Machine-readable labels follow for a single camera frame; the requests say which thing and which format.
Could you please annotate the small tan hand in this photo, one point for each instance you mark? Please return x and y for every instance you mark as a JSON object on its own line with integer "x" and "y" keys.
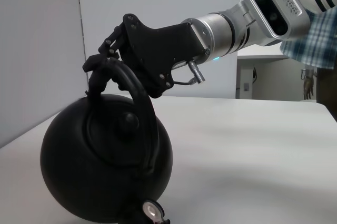
{"x": 308, "y": 86}

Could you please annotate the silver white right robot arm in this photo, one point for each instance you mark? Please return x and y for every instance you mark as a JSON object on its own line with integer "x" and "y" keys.
{"x": 223, "y": 32}

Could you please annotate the black round teapot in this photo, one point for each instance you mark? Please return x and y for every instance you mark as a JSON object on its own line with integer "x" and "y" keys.
{"x": 79, "y": 168}

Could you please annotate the person in plaid shirt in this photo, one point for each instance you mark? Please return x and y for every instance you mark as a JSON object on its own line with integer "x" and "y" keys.
{"x": 321, "y": 40}

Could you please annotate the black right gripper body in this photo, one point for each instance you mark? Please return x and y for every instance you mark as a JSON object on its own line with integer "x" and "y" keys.
{"x": 163, "y": 50}

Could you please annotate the grey wall socket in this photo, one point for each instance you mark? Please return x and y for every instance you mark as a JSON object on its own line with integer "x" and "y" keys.
{"x": 246, "y": 86}

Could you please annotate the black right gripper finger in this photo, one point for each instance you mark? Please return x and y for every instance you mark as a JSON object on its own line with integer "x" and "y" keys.
{"x": 111, "y": 42}
{"x": 119, "y": 82}

